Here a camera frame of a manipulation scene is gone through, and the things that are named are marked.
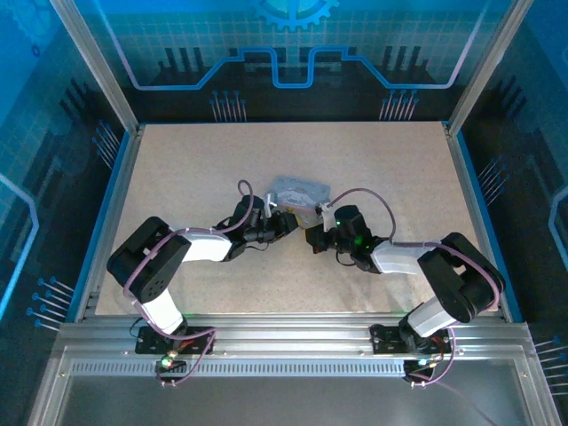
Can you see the pastel printed tin box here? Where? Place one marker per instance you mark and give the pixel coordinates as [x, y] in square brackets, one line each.
[302, 191]

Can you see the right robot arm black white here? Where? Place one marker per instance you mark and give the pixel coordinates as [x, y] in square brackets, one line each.
[399, 257]

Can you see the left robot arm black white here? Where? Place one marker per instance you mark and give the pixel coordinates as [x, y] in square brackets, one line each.
[204, 248]

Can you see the blue table edge strip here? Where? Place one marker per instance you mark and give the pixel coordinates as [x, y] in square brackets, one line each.
[100, 226]
[488, 222]

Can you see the grey metal platform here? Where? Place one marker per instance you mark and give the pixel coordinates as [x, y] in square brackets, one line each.
[284, 401]

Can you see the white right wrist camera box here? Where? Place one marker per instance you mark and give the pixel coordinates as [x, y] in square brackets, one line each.
[327, 219]

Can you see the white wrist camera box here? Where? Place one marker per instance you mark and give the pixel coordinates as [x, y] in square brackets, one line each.
[269, 200]
[327, 219]

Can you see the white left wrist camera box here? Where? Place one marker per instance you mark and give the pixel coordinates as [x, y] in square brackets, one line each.
[269, 200]

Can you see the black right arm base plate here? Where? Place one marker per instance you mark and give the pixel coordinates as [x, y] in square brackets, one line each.
[386, 339]

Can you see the aluminium frame rail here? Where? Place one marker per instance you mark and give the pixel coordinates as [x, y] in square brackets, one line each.
[288, 337]

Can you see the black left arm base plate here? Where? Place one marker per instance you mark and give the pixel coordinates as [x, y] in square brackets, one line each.
[151, 341]

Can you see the aluminium frame post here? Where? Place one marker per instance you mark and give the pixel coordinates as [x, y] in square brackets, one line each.
[486, 66]
[95, 66]

